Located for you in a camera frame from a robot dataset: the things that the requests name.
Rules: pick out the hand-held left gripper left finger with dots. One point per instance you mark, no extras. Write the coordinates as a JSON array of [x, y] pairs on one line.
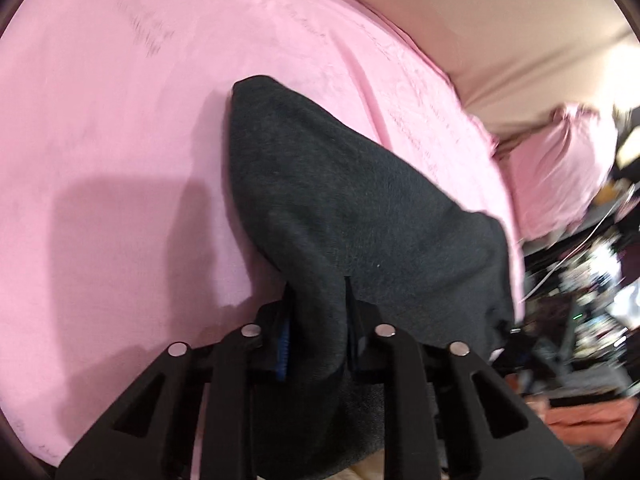
[[283, 350]]

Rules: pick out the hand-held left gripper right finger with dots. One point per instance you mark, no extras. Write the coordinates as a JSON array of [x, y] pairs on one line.
[[352, 340]]

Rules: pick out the dark grey pants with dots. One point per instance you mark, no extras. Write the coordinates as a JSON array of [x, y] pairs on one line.
[[360, 220]]

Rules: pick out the orange cloth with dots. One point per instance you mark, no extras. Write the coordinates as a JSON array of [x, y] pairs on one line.
[[580, 422]]

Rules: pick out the folded pink cloth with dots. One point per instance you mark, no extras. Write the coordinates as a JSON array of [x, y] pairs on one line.
[[560, 175]]

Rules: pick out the pink bed sheet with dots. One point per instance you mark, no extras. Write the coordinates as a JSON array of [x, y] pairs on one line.
[[125, 135]]

